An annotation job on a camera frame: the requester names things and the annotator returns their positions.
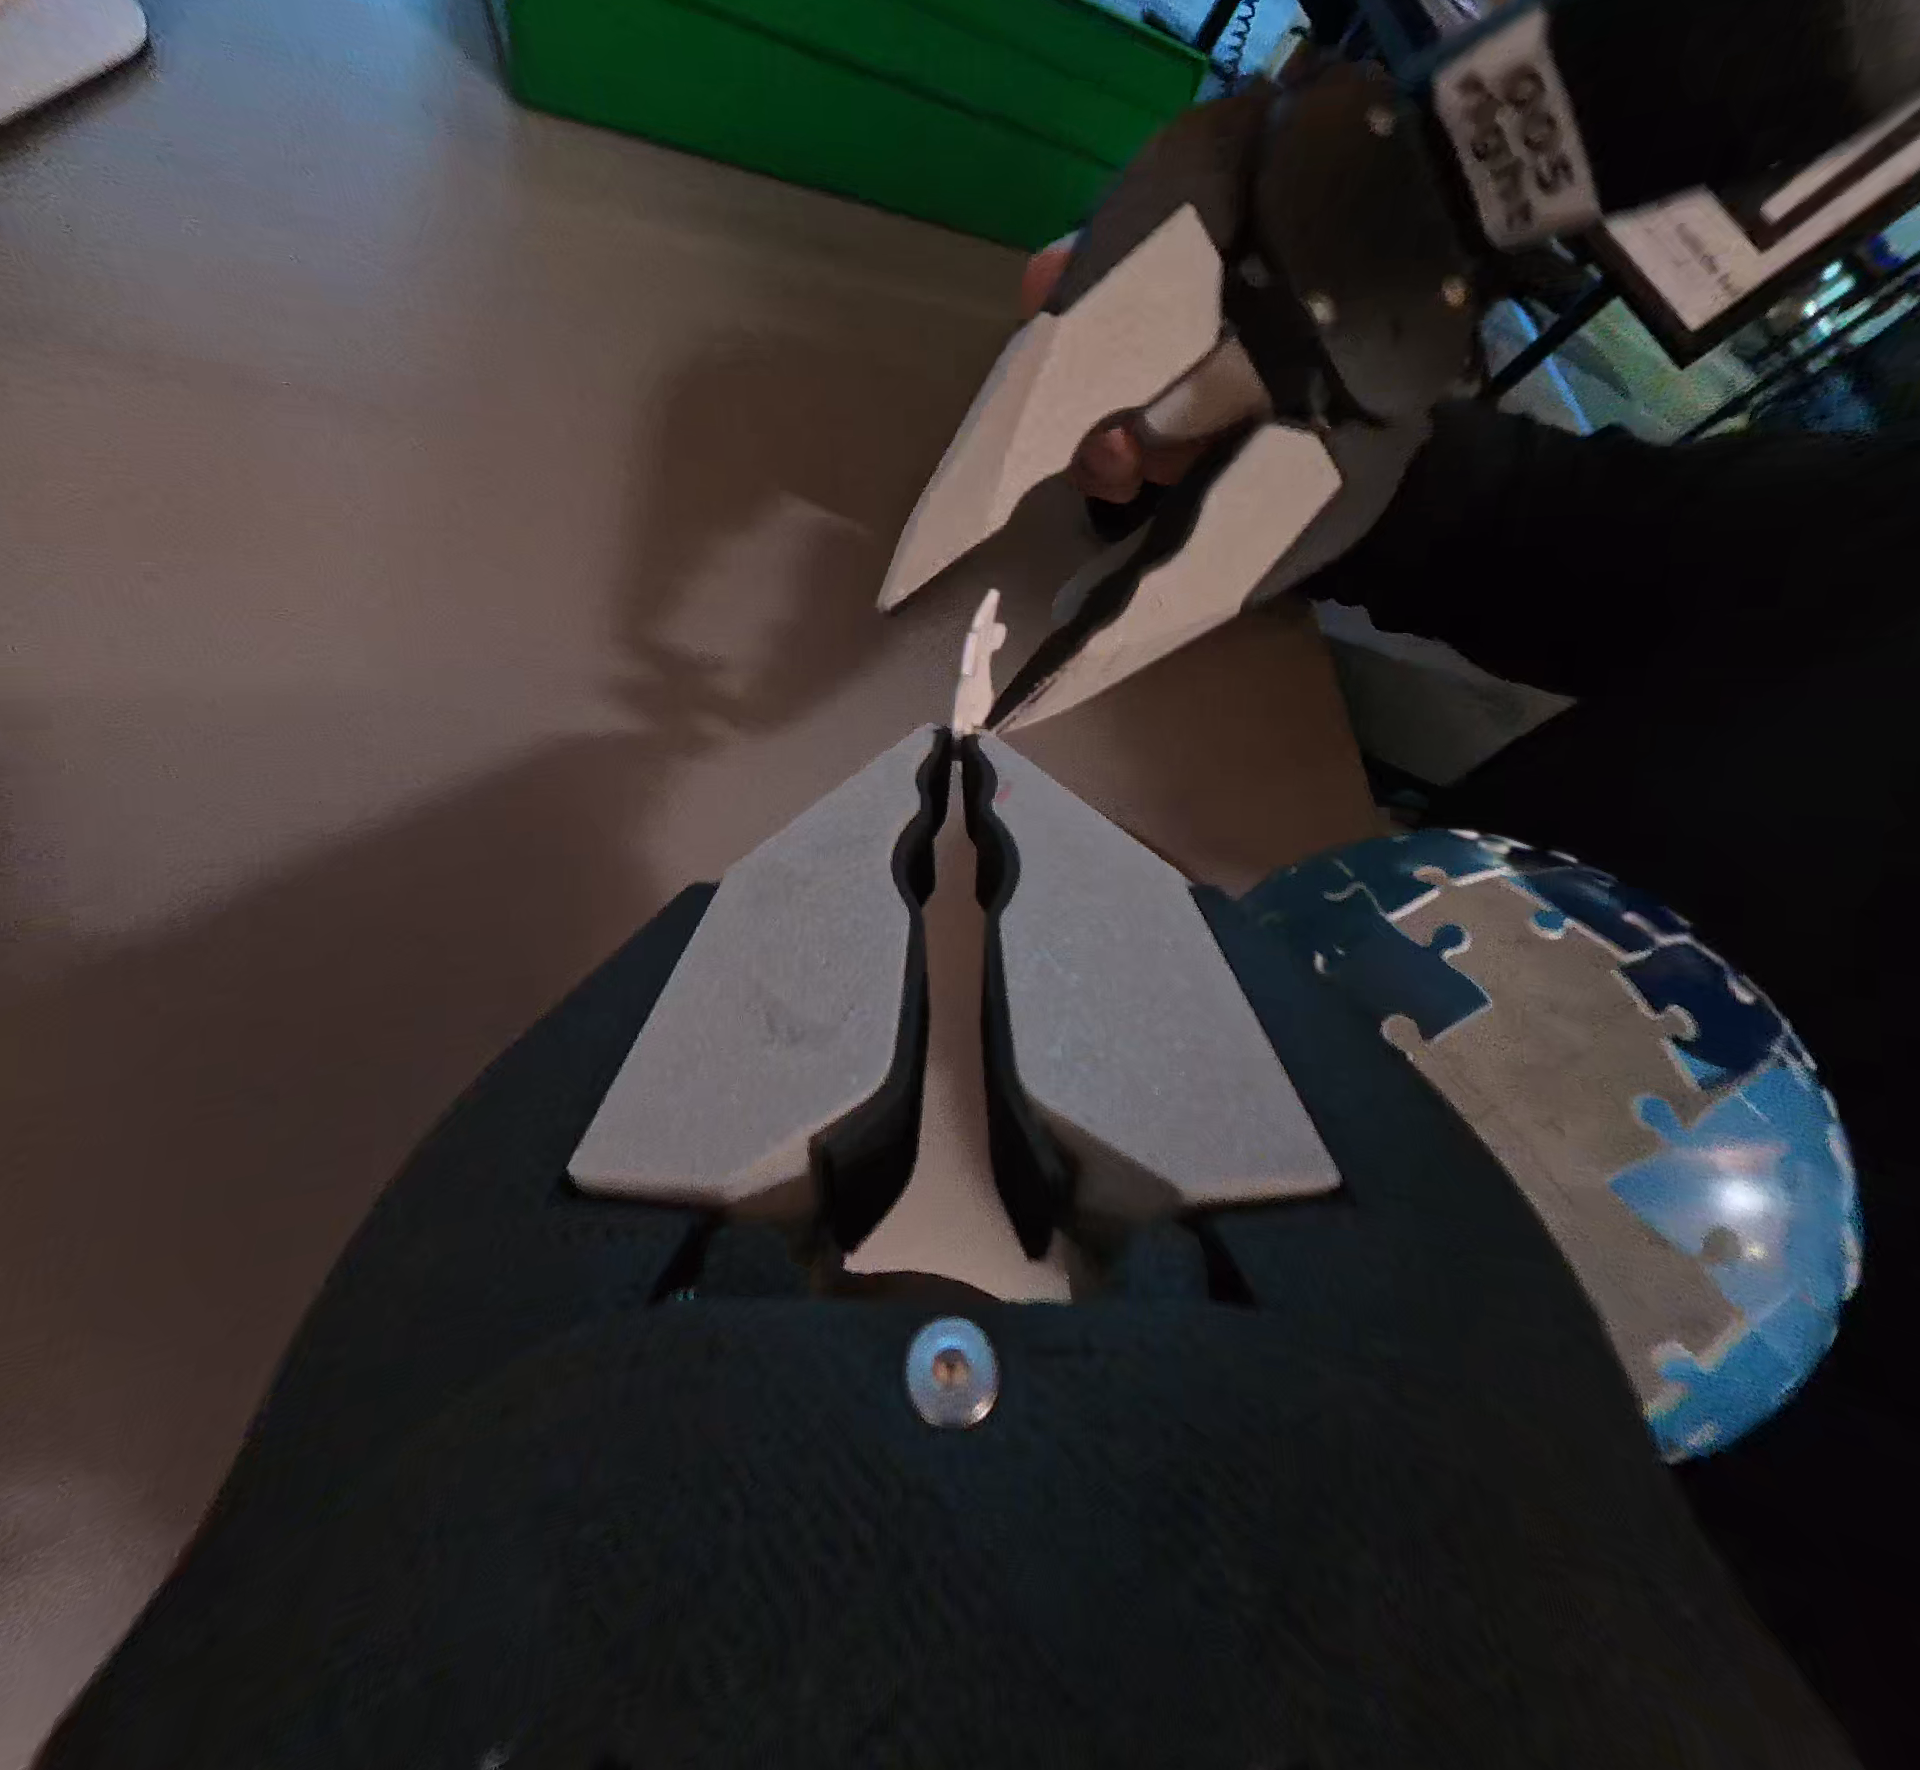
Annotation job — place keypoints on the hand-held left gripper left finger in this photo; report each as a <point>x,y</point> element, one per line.
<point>752,1034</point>

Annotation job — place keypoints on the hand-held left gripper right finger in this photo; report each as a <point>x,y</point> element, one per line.
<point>1141,1034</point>

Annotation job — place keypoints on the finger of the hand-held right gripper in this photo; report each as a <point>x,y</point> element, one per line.
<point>1050,405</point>
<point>1231,540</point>

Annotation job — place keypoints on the white jigsaw piece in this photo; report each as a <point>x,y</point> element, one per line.
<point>979,662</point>

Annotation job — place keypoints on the blue puzzle ball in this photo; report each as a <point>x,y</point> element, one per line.
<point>1742,1171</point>

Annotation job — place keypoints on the person's right hand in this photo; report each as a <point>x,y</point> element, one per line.
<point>1126,479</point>

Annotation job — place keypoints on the green plastic bin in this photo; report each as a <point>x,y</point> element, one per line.
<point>781,46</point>

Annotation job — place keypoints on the person's dark clothing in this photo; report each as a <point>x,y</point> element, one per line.
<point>1800,809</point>

